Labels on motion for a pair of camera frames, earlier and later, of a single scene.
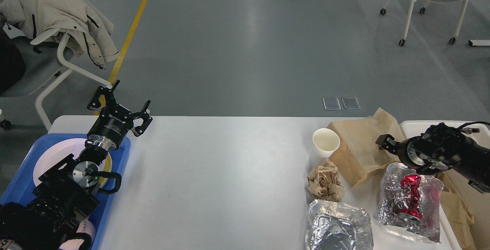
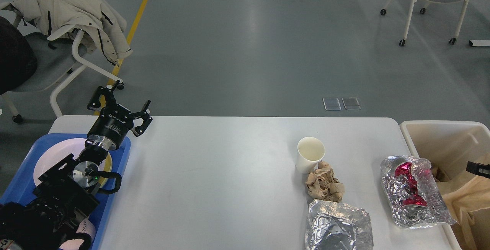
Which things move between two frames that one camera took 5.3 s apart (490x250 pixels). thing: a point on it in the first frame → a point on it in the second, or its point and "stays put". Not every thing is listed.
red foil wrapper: [413, 181] → [404, 169]
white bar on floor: [479, 42] stays put
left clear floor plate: [331, 103] stays put
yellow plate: [103, 182] stays put
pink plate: [74, 146] stays put
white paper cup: [325, 141] → [311, 150]
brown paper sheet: [358, 154] → [468, 200]
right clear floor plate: [351, 103] stays put
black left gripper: [111, 125] stays put
